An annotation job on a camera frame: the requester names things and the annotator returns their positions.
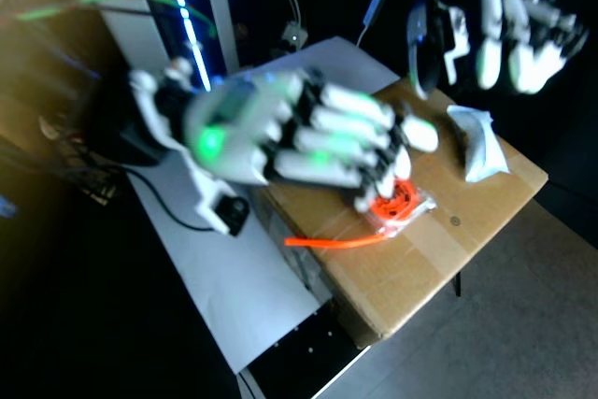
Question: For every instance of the black table leg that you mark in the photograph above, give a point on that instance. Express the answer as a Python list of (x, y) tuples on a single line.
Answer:
[(458, 284)]

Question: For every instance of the brown cardboard box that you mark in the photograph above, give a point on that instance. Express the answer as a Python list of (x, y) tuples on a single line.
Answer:
[(420, 254)]

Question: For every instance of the white paper table cover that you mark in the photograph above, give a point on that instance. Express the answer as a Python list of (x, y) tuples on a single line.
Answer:
[(233, 277)]

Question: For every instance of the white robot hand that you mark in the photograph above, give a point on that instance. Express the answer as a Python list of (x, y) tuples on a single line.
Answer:
[(514, 20), (289, 137)]

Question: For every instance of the black table frame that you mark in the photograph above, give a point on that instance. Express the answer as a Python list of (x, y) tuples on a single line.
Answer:
[(308, 352)]

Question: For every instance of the white plug adapter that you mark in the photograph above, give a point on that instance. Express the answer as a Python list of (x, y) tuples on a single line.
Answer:
[(294, 34)]

